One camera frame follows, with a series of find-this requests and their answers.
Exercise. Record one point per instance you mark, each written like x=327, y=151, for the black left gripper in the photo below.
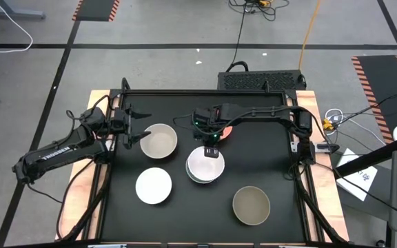
x=121, y=125

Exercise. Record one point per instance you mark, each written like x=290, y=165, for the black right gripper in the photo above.
x=205, y=131

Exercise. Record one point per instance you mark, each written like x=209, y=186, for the white bowl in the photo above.
x=153, y=186
x=205, y=168

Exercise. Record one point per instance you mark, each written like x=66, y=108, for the small pink bowl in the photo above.
x=228, y=133

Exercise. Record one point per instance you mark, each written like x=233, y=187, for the cream bowl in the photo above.
x=159, y=143

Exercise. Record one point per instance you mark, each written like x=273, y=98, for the taupe bowl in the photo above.
x=251, y=206

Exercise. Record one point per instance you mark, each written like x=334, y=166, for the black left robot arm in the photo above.
x=57, y=155

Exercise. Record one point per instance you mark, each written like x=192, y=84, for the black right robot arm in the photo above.
x=264, y=113

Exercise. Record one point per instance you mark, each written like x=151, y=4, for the black perforated computer case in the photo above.
x=253, y=81

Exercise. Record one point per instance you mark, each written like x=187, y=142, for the wooden table board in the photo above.
x=308, y=106

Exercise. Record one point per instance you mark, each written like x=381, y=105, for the yellow power plug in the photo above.
x=328, y=124

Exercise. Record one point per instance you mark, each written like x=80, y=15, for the black hazard striped mat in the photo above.
x=95, y=10
x=381, y=86

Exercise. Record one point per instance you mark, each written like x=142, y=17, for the white paper sheet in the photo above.
x=357, y=182

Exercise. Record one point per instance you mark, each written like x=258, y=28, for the black bar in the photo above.
x=371, y=158

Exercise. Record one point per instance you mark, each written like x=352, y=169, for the grey desk foot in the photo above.
x=16, y=13

